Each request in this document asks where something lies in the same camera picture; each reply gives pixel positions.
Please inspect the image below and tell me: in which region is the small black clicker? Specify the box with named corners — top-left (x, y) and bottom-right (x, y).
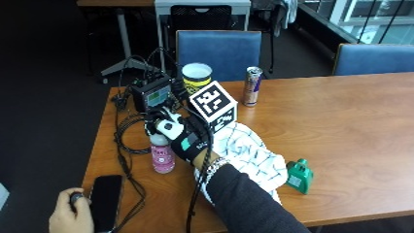
top-left (69, 191), bottom-right (85, 209)

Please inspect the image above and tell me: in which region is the pink bottle with white cap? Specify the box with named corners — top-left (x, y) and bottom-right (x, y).
top-left (149, 133), bottom-right (177, 175)

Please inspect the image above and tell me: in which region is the black device box with screen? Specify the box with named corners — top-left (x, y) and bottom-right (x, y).
top-left (129, 75), bottom-right (174, 114)

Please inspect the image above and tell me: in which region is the black smartphone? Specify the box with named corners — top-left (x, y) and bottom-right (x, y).
top-left (87, 174), bottom-right (123, 233)

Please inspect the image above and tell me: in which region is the white marker cube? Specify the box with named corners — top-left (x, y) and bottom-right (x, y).
top-left (187, 81), bottom-right (239, 132)

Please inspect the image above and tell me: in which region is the yellow and black paper cup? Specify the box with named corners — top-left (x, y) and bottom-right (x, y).
top-left (179, 62), bottom-right (212, 97)

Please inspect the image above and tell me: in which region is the silver and blue drink can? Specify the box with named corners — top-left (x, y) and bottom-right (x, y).
top-left (240, 65), bottom-right (263, 108)

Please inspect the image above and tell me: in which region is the white checked cloth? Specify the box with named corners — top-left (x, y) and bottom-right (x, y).
top-left (193, 121), bottom-right (290, 206)

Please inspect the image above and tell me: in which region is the blue upholstered chair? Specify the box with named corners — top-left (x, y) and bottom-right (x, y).
top-left (174, 29), bottom-right (263, 83)
top-left (331, 43), bottom-right (414, 77)

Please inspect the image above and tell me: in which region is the brown table with grey leg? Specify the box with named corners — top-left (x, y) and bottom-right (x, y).
top-left (75, 0), bottom-right (161, 79)

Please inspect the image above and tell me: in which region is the black mesh office chair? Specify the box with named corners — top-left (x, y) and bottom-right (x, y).
top-left (165, 4), bottom-right (235, 50)

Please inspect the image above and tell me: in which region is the small green plastic object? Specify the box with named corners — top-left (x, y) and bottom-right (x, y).
top-left (284, 158), bottom-right (315, 195)

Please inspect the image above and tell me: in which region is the grey hanging jacket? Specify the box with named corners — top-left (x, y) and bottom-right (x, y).
top-left (271, 0), bottom-right (299, 37)

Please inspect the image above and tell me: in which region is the window railing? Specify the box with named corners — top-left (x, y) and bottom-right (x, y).
top-left (296, 0), bottom-right (414, 45)

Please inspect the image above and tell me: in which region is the white palm camera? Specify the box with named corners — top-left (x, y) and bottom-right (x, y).
top-left (155, 118), bottom-right (185, 141)

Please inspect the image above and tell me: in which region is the black cable bundle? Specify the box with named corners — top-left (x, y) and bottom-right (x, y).
top-left (110, 54), bottom-right (150, 233)

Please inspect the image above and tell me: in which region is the silver bead bracelet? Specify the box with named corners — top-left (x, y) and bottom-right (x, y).
top-left (201, 156), bottom-right (230, 183)

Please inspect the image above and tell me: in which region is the black glove cable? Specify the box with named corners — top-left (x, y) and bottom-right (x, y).
top-left (185, 127), bottom-right (215, 233)

